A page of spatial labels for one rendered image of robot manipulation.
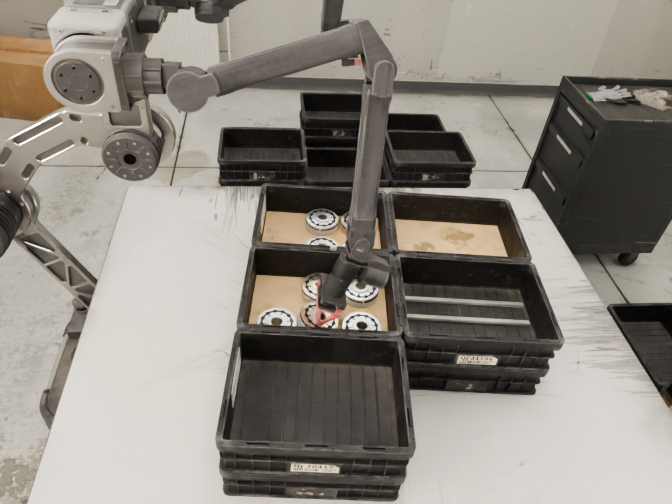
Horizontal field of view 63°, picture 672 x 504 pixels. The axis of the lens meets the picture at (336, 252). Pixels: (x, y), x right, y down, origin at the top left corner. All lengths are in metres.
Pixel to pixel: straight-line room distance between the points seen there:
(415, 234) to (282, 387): 0.71
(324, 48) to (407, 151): 1.79
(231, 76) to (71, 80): 0.30
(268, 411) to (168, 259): 0.74
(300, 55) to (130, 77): 0.32
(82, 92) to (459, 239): 1.16
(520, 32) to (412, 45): 0.84
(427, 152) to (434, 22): 1.79
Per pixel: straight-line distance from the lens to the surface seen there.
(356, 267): 1.27
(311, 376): 1.35
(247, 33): 4.38
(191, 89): 1.12
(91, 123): 1.63
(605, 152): 2.76
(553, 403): 1.63
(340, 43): 1.14
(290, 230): 1.73
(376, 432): 1.29
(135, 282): 1.79
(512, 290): 1.68
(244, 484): 1.30
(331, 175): 2.81
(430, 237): 1.78
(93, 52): 1.15
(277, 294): 1.52
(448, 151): 2.94
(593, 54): 5.11
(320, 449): 1.14
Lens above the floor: 1.93
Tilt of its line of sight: 41 degrees down
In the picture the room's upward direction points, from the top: 6 degrees clockwise
